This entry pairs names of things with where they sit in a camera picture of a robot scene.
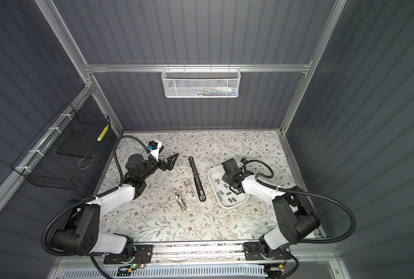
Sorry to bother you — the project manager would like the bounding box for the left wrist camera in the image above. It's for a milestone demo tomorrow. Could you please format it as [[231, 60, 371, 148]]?
[[147, 141, 163, 162]]

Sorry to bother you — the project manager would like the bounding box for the white wire wall basket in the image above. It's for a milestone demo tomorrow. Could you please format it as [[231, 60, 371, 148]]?
[[161, 69, 241, 98]]

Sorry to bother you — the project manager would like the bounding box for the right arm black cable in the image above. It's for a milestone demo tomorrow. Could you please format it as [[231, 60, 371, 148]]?
[[243, 159, 357, 244]]

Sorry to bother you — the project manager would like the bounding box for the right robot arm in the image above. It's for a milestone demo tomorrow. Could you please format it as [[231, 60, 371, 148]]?
[[222, 159, 321, 253]]

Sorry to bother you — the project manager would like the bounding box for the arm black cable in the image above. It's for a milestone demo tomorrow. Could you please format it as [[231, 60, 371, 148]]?
[[243, 159, 357, 244], [41, 135, 150, 257]]

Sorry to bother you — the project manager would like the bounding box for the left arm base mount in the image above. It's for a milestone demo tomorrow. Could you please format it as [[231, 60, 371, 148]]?
[[103, 245, 154, 265]]

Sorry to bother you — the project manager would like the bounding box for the white vent strip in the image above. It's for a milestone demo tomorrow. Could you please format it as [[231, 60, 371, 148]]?
[[62, 266, 267, 279]]

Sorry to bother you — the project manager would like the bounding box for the black wire side basket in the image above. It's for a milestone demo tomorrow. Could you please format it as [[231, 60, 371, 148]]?
[[12, 103, 110, 190]]

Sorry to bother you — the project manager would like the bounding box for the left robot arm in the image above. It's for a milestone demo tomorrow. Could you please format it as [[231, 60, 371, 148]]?
[[41, 153, 179, 259]]

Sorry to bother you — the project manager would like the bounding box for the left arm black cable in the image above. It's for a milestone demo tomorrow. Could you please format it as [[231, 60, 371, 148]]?
[[41, 135, 150, 257]]

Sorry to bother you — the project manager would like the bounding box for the black foam pad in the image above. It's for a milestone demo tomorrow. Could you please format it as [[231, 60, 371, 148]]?
[[57, 131, 101, 159]]

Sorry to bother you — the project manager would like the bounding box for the white plastic tray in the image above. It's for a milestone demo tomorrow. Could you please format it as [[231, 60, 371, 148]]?
[[208, 166, 249, 209]]

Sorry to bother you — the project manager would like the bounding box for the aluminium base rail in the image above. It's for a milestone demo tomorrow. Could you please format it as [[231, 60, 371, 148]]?
[[55, 238, 338, 269]]

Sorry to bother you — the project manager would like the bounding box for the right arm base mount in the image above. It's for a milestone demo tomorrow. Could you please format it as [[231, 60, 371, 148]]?
[[242, 242, 292, 262]]

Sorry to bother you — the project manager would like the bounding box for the yellow marker pen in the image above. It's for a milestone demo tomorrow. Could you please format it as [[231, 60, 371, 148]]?
[[97, 124, 109, 142]]

